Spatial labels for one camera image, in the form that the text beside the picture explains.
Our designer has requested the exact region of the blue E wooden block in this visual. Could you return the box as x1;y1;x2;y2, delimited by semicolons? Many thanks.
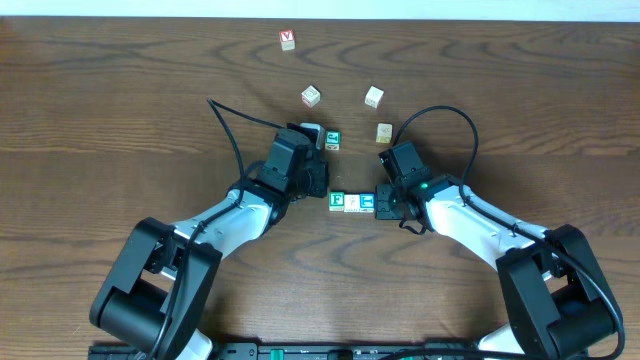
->
359;193;376;213

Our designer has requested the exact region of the green F wooden block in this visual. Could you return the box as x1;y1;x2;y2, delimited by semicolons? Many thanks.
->
329;192;345;212

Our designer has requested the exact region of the wooden block green trim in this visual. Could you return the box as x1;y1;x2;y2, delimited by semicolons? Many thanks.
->
344;194;361;213

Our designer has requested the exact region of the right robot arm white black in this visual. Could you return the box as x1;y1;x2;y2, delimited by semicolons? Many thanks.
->
375;175;626;359

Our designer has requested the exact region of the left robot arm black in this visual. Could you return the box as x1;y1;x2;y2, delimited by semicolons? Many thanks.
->
89;150;328;359

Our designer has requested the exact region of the green J wooden block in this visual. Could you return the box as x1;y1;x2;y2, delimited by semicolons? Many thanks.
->
325;131;341;151

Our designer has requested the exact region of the wooden block yellow side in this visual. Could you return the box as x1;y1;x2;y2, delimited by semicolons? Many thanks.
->
376;123;393;144

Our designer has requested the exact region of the wooden block red side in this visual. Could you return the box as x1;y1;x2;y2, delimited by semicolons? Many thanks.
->
301;85;321;108

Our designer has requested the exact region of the plain wooden block upper right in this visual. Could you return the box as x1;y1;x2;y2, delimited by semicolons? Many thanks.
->
365;86;384;108

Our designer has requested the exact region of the red V wooden block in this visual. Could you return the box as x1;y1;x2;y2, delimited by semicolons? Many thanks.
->
279;29;296;51

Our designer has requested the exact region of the right black camera cable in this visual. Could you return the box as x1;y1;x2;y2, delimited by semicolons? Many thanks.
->
397;104;626;359

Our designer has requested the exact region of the black camera cable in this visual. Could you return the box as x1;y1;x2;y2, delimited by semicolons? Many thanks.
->
397;104;626;359
144;97;286;360

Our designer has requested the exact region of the left black camera cable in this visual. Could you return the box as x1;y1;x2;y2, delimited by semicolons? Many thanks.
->
144;97;286;360

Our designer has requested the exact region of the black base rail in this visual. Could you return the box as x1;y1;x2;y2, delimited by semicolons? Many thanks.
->
87;342;477;360

